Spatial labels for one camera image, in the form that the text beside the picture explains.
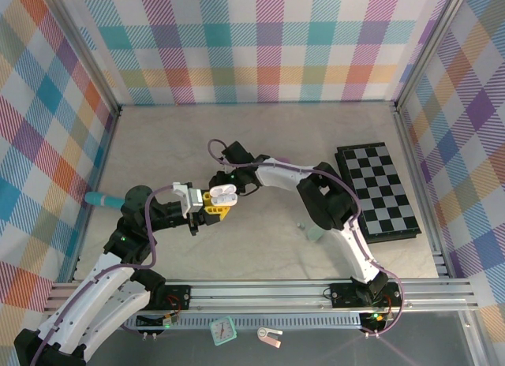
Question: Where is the aluminium frame post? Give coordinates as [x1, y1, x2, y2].
[393, 0, 473, 111]
[41, 0, 122, 117]

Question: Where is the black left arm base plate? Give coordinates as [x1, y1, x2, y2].
[149, 285, 192, 311]

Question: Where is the small controller board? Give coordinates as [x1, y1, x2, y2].
[136, 312, 179, 330]
[359, 311, 395, 332]

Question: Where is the white earbud charging case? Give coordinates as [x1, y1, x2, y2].
[208, 183, 239, 207]

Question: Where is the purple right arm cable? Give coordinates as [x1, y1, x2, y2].
[208, 138, 404, 338]

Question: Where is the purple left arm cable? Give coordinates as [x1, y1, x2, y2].
[29, 184, 177, 366]

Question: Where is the aluminium side rail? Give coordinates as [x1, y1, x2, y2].
[392, 105, 453, 282]
[69, 107, 122, 284]

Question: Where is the teal alarm clock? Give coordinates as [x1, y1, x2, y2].
[208, 315, 239, 346]

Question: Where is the slotted grey cable duct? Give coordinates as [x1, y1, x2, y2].
[118, 317, 364, 329]

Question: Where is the aluminium rear rail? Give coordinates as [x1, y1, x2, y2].
[118, 99, 398, 107]

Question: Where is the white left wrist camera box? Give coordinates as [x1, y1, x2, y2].
[172, 181, 204, 220]

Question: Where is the black grey chessboard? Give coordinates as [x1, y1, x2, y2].
[335, 142, 422, 245]

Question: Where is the teal pen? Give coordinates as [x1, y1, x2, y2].
[84, 191, 124, 210]

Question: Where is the green earbud charging case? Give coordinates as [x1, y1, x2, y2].
[306, 223, 327, 242]

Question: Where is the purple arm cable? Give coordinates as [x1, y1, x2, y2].
[29, 184, 177, 366]
[208, 138, 404, 338]

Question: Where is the white pink small tool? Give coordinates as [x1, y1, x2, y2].
[256, 327, 284, 349]

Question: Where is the aluminium mounting rail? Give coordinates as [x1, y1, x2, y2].
[43, 278, 481, 316]

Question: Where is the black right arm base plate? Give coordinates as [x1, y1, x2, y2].
[329, 282, 403, 308]

